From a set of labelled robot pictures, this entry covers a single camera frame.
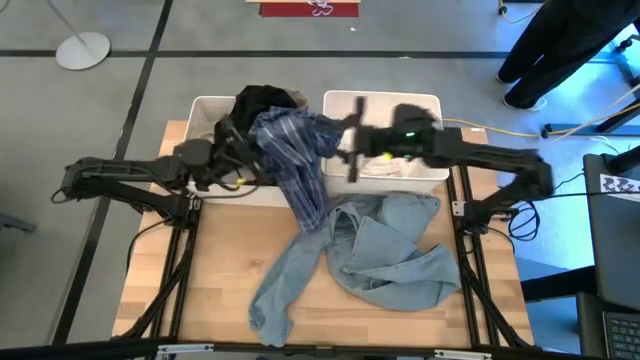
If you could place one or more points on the white storage bin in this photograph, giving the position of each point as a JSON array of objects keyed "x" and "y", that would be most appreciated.
[
  {"x": 400, "y": 186},
  {"x": 205, "y": 115}
]

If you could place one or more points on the black desk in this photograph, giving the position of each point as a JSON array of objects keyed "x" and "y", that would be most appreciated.
[{"x": 615, "y": 250}]

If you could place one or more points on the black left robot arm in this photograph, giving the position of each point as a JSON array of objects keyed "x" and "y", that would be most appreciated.
[{"x": 125, "y": 167}]

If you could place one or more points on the person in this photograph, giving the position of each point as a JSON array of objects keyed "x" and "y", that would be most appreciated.
[{"x": 550, "y": 50}]

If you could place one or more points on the black stand base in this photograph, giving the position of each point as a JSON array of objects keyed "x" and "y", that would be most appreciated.
[{"x": 575, "y": 129}]

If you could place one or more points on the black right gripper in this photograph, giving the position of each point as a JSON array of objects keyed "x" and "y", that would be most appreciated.
[{"x": 395, "y": 145}]

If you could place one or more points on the blue plaid shirt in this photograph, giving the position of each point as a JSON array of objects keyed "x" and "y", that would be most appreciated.
[{"x": 295, "y": 165}]

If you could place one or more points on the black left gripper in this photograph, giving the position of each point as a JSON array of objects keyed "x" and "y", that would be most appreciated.
[{"x": 235, "y": 155}]

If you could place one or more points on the black laptop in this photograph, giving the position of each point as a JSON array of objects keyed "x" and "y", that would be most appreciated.
[{"x": 622, "y": 335}]

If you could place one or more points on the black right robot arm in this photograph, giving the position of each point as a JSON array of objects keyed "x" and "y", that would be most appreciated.
[{"x": 490, "y": 155}]

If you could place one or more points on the white garment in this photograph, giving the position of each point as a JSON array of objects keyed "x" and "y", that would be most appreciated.
[{"x": 390, "y": 169}]

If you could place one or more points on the grey chair leg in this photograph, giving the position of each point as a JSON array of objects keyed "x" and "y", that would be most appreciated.
[{"x": 15, "y": 222}]

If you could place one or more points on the black frame crossbeam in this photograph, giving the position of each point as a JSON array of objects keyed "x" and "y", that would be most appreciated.
[{"x": 75, "y": 351}]

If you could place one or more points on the black knit sweater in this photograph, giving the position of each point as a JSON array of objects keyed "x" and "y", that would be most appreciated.
[{"x": 255, "y": 100}]

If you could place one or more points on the printed marker sheet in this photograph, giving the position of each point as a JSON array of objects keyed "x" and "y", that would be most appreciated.
[{"x": 620, "y": 186}]

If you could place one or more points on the red floor mat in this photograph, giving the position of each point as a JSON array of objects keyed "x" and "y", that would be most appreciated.
[{"x": 290, "y": 10}]

